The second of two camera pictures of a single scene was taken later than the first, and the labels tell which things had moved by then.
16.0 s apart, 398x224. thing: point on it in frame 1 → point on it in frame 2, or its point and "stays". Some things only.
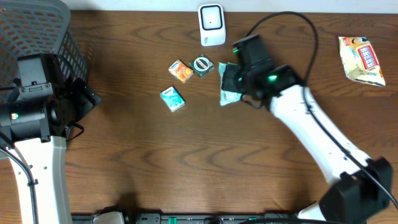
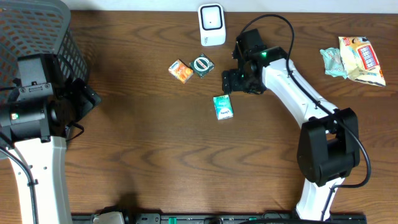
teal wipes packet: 226,96 → 333,63
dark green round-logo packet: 202,65 stays
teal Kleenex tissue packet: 173,98 → 222,106
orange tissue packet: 181,71 stays
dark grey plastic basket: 32,27 stays
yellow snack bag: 359,60 stays
